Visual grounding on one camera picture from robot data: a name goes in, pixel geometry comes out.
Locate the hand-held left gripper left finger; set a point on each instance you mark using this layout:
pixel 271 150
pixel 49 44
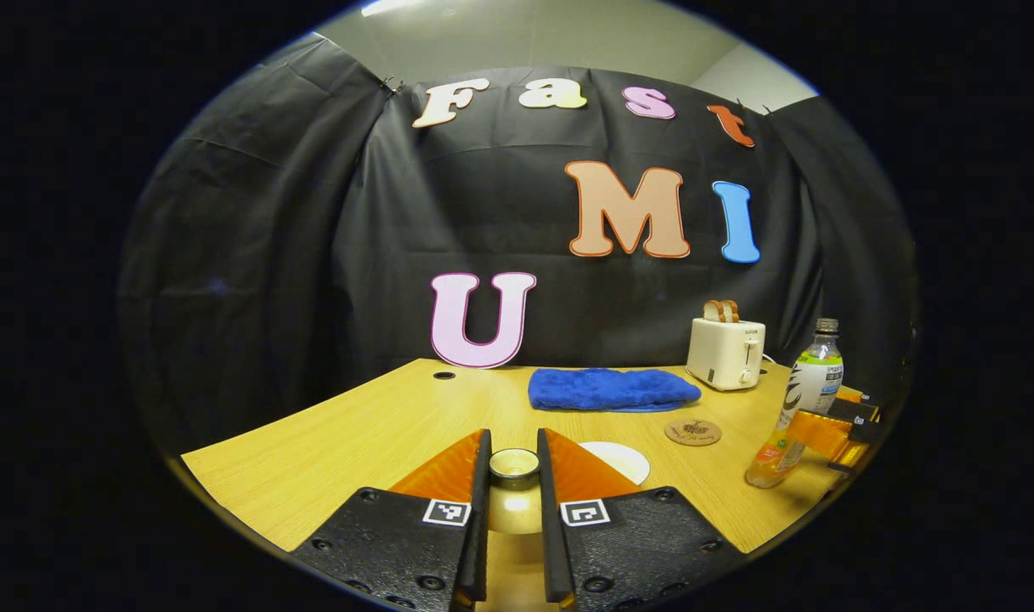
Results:
pixel 480 527

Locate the white toaster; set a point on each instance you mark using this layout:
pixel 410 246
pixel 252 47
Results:
pixel 720 353

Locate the round brown coaster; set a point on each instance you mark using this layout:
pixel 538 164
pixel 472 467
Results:
pixel 692 432

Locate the clear plastic water bottle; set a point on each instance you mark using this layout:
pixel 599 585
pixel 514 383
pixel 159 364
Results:
pixel 810 382

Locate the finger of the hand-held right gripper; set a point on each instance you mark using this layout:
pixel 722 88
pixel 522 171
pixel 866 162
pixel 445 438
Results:
pixel 850 395
pixel 822 435

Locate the toast slice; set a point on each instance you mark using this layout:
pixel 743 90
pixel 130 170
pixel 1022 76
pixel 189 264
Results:
pixel 731 311
pixel 713 311

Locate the blue towel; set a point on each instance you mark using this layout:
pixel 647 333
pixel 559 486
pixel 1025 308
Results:
pixel 610 389

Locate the black backdrop cloth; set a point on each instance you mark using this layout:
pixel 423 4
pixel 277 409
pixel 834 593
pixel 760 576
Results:
pixel 270 255

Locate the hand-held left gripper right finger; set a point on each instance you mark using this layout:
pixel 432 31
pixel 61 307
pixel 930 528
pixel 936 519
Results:
pixel 550 544

